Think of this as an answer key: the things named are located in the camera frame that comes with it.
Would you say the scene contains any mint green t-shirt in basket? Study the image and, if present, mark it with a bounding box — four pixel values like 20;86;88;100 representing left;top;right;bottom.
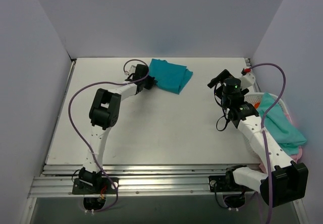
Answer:
256;92;308;154

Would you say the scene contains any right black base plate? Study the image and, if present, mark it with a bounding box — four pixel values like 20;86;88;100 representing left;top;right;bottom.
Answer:
208;175;252;193

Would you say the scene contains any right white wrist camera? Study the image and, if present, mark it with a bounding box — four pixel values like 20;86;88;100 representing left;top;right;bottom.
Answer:
239;68;256;90

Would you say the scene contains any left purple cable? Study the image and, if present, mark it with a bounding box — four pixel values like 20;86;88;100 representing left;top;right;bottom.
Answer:
68;59;150;212

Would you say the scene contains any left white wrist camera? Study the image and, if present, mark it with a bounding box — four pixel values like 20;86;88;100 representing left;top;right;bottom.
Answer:
124;65;136;76

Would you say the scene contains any teal t-shirt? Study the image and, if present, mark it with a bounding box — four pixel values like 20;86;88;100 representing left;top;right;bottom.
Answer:
149;59;193;94

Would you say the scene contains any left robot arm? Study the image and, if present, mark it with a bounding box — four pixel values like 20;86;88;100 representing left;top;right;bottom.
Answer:
79;64;155;193

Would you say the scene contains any black loop cable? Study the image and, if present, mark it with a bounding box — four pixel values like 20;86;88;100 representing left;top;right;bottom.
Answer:
213;87;232;132

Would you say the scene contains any aluminium mounting rail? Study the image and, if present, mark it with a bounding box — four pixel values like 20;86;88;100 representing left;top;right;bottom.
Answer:
28;164;229;198

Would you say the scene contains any white plastic laundry basket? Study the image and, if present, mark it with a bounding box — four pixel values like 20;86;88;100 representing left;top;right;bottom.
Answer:
243;92;303;159

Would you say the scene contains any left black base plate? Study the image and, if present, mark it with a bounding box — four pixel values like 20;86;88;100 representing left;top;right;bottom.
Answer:
72;177;117;195

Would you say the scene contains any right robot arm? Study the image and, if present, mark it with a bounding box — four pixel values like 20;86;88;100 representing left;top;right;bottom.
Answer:
208;69;308;207

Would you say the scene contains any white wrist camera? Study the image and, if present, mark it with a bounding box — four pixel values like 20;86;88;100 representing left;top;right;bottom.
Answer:
239;68;256;90
124;65;136;76

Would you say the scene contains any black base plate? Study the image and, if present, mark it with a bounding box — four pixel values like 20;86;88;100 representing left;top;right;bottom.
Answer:
208;175;252;193
72;177;117;195

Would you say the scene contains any pink garment in basket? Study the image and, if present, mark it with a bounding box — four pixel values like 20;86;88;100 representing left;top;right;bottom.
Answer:
258;110;303;174

